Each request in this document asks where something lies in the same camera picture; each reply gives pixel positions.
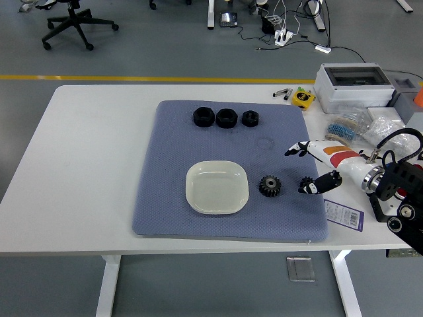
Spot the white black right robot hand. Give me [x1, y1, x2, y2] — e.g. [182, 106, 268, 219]
[284, 139, 378, 196]

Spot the large black spur gear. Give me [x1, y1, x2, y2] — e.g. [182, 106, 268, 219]
[258, 175, 282, 198]

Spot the white flat box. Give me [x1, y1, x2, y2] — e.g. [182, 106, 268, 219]
[366, 106, 403, 123]

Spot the grey plastic box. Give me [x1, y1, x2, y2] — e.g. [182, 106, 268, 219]
[386, 71, 423, 127]

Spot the small black hex nut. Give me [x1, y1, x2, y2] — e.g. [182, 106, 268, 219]
[241, 110, 260, 127]

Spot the large black hex nut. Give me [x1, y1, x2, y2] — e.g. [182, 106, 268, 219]
[192, 106, 215, 128]
[215, 108, 238, 129]

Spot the bag of blue resistors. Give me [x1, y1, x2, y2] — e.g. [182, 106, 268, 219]
[325, 111, 370, 147]

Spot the purple-edged label card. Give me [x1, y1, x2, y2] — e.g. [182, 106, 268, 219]
[323, 198, 365, 230]

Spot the yellow tape measure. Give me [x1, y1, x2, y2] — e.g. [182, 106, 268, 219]
[291, 90, 317, 110]

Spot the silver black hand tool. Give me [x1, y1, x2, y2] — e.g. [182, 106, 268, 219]
[272, 87, 293, 100]

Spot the grey under-table control panel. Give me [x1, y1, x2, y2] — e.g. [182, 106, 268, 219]
[385, 249, 423, 259]

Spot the metal floor plate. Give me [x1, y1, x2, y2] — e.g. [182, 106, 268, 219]
[286, 256, 316, 283]

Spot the white square shallow dish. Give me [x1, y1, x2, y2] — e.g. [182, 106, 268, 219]
[184, 160, 250, 215]

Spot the white table leg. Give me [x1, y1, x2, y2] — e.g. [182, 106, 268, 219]
[329, 250, 363, 317]
[95, 254, 122, 317]

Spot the white power strip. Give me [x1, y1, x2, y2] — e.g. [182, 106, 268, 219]
[274, 29, 295, 46]

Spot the blue-grey textured mat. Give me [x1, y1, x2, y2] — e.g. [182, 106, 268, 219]
[132, 100, 330, 244]

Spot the black power adapter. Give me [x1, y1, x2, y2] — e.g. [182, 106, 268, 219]
[261, 16, 277, 34]

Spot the black desk phone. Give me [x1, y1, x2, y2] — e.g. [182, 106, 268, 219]
[219, 12, 239, 28]

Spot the black office chair base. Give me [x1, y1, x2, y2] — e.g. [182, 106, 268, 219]
[148, 0, 193, 10]

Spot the black office chair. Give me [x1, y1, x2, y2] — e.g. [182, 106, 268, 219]
[42, 0, 120, 51]

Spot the grey electrical enclosure box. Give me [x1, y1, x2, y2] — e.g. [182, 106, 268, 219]
[313, 62, 396, 114]

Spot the black floor cable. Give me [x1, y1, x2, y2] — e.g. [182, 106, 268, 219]
[256, 39, 367, 64]

